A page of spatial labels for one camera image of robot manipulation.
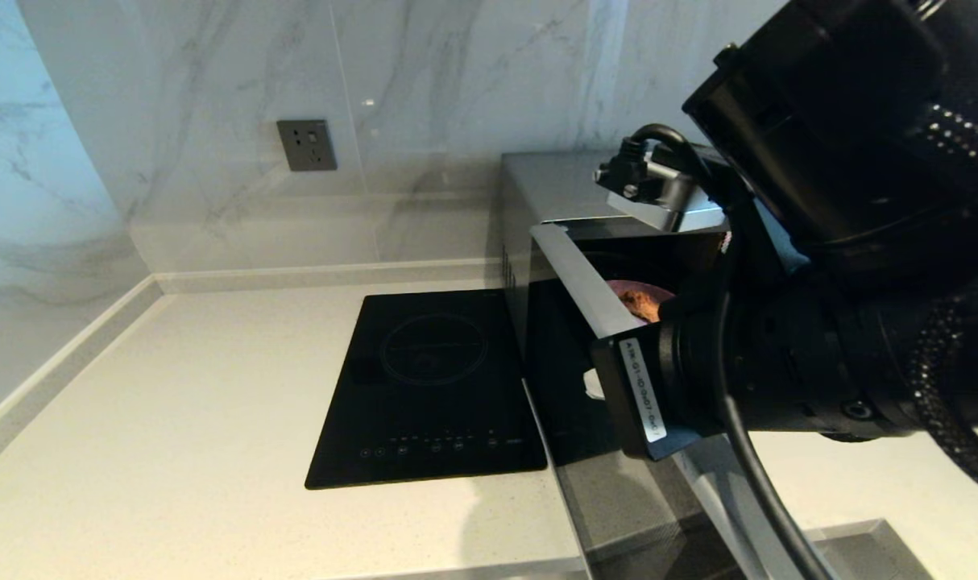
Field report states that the black glass microwave door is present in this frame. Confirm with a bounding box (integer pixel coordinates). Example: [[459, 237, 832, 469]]
[[525, 223, 788, 580]]

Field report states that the fried chicken piece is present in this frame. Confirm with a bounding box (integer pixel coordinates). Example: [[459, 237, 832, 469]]
[[618, 290, 673, 325]]

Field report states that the purple plate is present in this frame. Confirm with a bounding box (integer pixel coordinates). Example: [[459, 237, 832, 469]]
[[606, 279, 677, 323]]

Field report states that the black induction cooktop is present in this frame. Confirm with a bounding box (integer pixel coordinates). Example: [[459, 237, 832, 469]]
[[305, 290, 548, 490]]

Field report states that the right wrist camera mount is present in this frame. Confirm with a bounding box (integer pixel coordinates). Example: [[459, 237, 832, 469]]
[[594, 135, 727, 234]]

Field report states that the grey wall socket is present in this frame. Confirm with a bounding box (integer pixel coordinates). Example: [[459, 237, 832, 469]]
[[276, 119, 338, 172]]

